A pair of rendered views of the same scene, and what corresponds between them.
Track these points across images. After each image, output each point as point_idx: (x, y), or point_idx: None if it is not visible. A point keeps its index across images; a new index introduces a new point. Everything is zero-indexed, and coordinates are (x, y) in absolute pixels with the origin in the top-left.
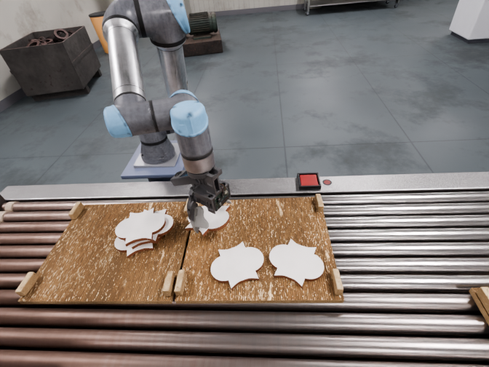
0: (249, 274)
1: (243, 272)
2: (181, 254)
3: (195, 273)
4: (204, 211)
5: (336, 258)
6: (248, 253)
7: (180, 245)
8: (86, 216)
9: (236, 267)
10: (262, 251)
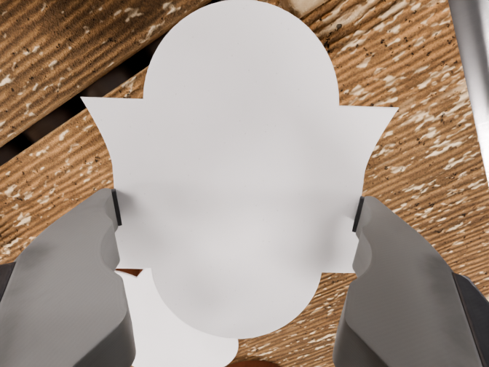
0: (148, 365)
1: (138, 352)
2: (31, 119)
3: (27, 228)
4: (278, 130)
5: None
6: (207, 336)
7: (55, 72)
8: None
9: (137, 333)
10: (244, 343)
